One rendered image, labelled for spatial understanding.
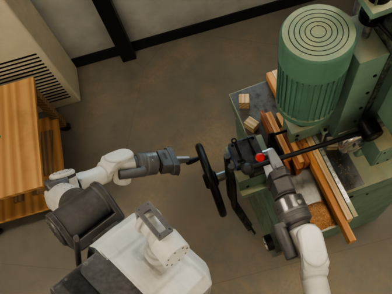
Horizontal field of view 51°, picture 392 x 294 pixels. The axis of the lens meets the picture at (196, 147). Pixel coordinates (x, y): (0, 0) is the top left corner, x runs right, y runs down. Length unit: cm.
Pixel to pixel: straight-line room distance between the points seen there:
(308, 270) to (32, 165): 146
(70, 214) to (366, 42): 83
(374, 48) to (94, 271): 83
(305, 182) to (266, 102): 34
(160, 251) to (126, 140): 182
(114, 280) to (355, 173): 98
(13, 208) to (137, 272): 168
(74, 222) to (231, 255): 140
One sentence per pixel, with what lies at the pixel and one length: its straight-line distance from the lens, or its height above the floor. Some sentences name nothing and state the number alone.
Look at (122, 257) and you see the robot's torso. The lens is 95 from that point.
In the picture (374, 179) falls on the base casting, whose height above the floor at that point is 80.
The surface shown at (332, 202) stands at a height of 94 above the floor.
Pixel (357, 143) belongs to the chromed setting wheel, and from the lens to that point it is 137.
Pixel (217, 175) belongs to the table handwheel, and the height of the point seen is 83.
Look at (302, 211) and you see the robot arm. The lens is 115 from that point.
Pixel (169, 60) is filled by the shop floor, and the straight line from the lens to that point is 287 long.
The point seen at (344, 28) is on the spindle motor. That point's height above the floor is 147.
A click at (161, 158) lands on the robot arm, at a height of 89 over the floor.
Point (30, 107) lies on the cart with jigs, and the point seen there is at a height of 53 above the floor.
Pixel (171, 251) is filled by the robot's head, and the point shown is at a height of 144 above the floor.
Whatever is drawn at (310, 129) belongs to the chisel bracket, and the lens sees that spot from 139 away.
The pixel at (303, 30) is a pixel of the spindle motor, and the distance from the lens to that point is 103.
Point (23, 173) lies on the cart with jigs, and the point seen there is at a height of 53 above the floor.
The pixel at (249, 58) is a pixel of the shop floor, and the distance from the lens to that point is 280.
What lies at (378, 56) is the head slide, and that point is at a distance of 111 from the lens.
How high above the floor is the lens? 226
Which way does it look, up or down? 64 degrees down
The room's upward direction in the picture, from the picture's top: 19 degrees counter-clockwise
